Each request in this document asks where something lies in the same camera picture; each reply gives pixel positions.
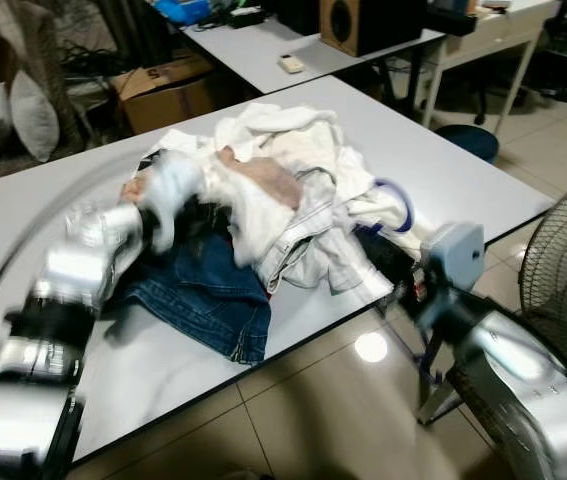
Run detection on cream fluffy garment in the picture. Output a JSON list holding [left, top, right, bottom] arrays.
[[213, 100, 342, 166]]

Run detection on grey desk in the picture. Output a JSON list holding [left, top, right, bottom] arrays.
[[181, 15, 446, 111]]

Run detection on small white remote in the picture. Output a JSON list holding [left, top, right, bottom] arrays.
[[277, 55, 307, 75]]

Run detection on black wire-guard floor fan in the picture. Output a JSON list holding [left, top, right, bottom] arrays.
[[518, 172, 567, 480]]

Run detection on grey-white table black legs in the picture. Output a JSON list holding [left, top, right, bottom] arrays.
[[0, 75, 554, 466]]

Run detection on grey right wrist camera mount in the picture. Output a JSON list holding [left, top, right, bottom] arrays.
[[418, 222, 486, 301]]

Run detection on brown cardboard box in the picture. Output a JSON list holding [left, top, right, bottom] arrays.
[[113, 55, 219, 136]]

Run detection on blue round bin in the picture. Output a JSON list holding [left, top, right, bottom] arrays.
[[433, 123, 501, 164]]

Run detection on cream desk with drawer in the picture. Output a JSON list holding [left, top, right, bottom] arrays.
[[425, 0, 564, 136]]

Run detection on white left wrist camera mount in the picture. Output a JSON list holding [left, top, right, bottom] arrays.
[[143, 150, 204, 251]]

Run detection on brown wooden speaker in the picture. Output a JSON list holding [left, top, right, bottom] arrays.
[[320, 0, 426, 58]]

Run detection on dark blue jeans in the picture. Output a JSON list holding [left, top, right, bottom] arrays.
[[103, 215, 272, 366]]

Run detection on white striped shirt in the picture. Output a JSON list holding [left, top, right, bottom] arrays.
[[253, 165, 419, 296]]

